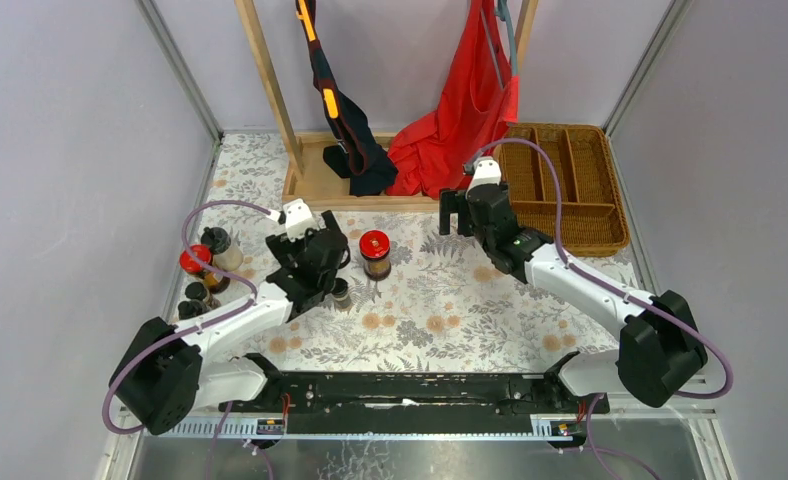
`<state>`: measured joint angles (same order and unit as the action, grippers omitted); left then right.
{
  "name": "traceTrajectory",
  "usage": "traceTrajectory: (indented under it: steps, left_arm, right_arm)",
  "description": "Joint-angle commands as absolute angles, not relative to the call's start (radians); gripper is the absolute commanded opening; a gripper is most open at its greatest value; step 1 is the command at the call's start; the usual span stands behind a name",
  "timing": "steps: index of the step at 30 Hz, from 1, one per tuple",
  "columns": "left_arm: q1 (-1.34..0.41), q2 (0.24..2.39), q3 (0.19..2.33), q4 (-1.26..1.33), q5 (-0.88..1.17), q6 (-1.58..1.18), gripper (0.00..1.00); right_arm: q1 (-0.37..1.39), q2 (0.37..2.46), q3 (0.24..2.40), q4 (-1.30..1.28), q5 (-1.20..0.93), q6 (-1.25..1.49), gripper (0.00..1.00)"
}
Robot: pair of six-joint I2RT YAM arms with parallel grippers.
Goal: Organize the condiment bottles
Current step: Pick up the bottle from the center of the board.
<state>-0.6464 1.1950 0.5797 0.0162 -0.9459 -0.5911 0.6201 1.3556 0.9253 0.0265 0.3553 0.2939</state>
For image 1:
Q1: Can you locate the small black cap spice bottle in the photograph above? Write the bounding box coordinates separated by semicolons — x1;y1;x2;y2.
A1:
331;278;352;311

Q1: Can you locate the red lid sauce jar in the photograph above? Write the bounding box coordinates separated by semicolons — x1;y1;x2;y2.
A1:
359;230;392;281

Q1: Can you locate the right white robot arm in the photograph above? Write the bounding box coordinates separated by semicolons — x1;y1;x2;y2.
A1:
439;184;708;408

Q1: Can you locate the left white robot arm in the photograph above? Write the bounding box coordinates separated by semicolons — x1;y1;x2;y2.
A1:
104;205;350;435

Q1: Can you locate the red apron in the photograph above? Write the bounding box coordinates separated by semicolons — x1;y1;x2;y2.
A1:
385;0;519;199

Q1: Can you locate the floral table mat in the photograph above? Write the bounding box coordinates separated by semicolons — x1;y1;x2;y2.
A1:
201;133;617;372

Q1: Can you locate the wicker divided tray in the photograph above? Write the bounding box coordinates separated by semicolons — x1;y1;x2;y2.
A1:
494;123;630;258

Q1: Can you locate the dark navy garment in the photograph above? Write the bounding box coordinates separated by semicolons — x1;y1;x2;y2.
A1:
295;0;398;197

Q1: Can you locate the red lid jar at left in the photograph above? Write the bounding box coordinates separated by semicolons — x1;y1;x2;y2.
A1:
178;244;231;294

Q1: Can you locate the grey clothes hanger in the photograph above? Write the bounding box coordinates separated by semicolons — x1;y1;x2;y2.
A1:
479;0;519;87

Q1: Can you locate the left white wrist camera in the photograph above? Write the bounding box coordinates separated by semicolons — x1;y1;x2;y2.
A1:
267;198;318;240

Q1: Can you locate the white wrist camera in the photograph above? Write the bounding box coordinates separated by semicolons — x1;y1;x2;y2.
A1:
267;198;318;240
463;156;502;192

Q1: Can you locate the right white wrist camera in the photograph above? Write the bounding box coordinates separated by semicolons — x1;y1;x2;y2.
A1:
463;156;502;192

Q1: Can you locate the wooden rack frame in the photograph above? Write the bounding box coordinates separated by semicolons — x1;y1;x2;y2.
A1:
234;0;541;214

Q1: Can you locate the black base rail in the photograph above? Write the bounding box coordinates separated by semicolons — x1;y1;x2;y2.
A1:
219;354;609;436

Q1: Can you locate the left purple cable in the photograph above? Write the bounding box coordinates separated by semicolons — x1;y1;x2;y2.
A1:
101;199;283;436

